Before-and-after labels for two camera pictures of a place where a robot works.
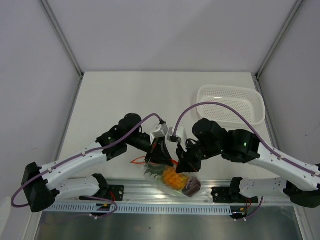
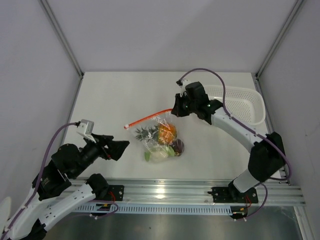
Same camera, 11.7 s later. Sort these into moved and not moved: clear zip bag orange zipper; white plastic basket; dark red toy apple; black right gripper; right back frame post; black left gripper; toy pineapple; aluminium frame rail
Moved: black left gripper; black right gripper; clear zip bag orange zipper; dark red toy apple; toy pineapple
Not moved: aluminium frame rail; right back frame post; white plastic basket
